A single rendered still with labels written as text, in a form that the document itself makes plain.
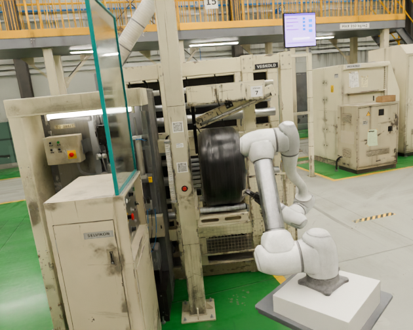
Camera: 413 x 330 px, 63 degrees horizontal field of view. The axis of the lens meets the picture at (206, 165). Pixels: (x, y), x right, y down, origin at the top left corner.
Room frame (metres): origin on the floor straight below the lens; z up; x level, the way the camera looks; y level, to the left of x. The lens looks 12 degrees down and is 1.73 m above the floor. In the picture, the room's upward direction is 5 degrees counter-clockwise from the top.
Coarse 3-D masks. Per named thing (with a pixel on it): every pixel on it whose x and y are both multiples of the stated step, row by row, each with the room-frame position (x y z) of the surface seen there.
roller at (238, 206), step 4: (232, 204) 2.30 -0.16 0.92; (236, 204) 2.29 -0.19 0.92; (240, 204) 2.29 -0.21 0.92; (244, 204) 2.29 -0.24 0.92; (200, 208) 2.29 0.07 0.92; (204, 208) 2.28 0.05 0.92; (208, 208) 2.28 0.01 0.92; (212, 208) 2.28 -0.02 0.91; (216, 208) 2.28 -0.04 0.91; (220, 208) 2.28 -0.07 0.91; (224, 208) 2.28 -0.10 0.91; (228, 208) 2.28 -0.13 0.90; (232, 208) 2.28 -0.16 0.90; (236, 208) 2.28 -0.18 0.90; (240, 208) 2.28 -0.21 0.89; (244, 208) 2.28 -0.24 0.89; (204, 212) 2.27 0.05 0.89; (208, 212) 2.28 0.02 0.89; (212, 212) 2.28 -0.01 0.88
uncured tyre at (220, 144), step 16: (208, 128) 2.43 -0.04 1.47; (224, 128) 2.39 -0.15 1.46; (208, 144) 2.23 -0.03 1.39; (224, 144) 2.23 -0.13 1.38; (208, 160) 2.17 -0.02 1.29; (224, 160) 2.17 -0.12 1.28; (240, 160) 2.18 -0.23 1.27; (208, 176) 2.15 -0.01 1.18; (224, 176) 2.15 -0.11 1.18; (240, 176) 2.16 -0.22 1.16; (208, 192) 2.18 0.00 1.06; (224, 192) 2.18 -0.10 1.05; (240, 192) 2.19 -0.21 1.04
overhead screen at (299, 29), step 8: (288, 16) 5.91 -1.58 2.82; (296, 16) 5.95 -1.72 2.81; (304, 16) 5.98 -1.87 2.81; (312, 16) 6.02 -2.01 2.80; (288, 24) 5.91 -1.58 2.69; (296, 24) 5.94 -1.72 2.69; (304, 24) 5.98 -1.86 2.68; (312, 24) 6.02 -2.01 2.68; (288, 32) 5.91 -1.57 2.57; (296, 32) 5.94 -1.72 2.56; (304, 32) 5.98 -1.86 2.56; (312, 32) 6.02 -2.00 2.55; (288, 40) 5.91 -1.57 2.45; (296, 40) 5.94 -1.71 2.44; (304, 40) 5.98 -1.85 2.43; (312, 40) 6.01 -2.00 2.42
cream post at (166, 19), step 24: (168, 0) 2.35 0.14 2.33; (168, 24) 2.35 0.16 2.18; (168, 48) 2.35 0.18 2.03; (168, 72) 2.35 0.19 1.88; (168, 96) 2.35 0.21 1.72; (168, 120) 2.35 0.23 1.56; (192, 192) 2.35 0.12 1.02; (192, 216) 2.35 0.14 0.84; (192, 240) 2.35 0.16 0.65; (192, 264) 2.35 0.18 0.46; (192, 288) 2.35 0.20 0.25; (192, 312) 2.35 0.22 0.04
